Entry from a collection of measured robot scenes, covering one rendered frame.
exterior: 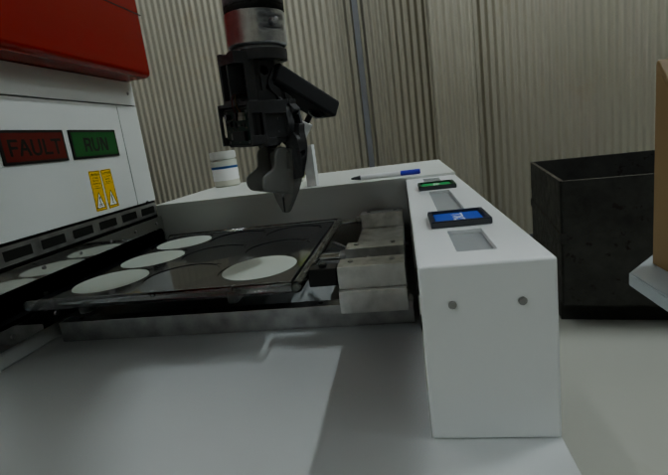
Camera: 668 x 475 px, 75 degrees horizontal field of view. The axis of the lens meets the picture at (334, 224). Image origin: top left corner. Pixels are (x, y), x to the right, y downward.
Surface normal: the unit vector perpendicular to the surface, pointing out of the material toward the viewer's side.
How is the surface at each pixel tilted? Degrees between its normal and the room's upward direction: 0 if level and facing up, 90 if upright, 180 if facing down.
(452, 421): 90
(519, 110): 90
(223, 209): 90
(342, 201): 90
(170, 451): 0
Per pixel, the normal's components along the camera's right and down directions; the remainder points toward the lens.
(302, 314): -0.14, 0.22
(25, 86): 0.98, -0.10
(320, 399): -0.13, -0.97
